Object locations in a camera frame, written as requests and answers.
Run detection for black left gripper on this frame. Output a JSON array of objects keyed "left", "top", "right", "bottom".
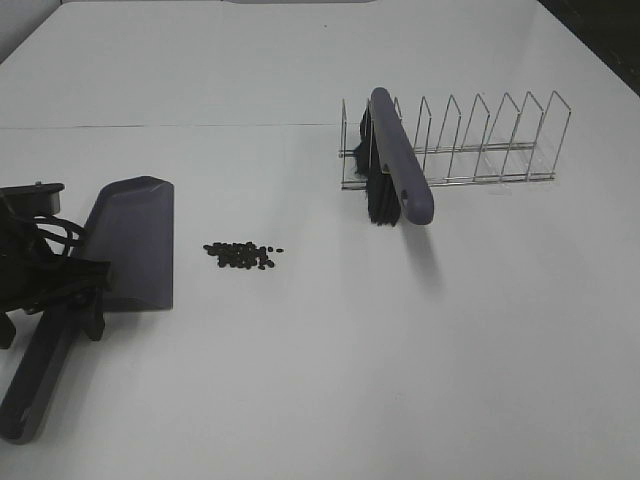
[{"left": 0, "top": 214, "right": 111, "bottom": 349}]

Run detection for purple plastic dustpan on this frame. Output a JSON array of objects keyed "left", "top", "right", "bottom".
[{"left": 1, "top": 176, "right": 174, "bottom": 444}]

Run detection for pile of coffee beans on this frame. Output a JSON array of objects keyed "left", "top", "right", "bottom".
[{"left": 202, "top": 241, "right": 285, "bottom": 270}]

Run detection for purple brush with black bristles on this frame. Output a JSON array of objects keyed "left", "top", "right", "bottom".
[{"left": 354, "top": 87, "right": 435, "bottom": 226}]

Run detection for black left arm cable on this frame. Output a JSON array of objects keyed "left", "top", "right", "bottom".
[{"left": 0, "top": 192, "right": 87, "bottom": 264}]

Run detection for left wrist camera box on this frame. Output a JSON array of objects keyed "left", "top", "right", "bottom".
[{"left": 1, "top": 183, "right": 65, "bottom": 217}]

